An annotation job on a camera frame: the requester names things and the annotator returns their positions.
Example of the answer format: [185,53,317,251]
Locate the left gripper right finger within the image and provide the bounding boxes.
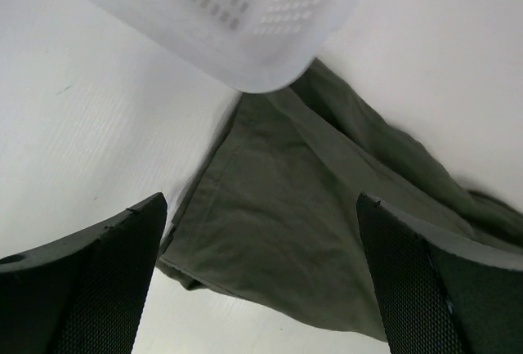
[356,194,522,353]

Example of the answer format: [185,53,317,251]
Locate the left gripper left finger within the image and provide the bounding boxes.
[1,193,168,353]

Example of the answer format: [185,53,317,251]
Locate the olive green shorts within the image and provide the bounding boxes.
[157,60,522,340]

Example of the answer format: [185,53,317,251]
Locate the white plastic basket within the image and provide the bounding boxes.
[88,0,358,93]

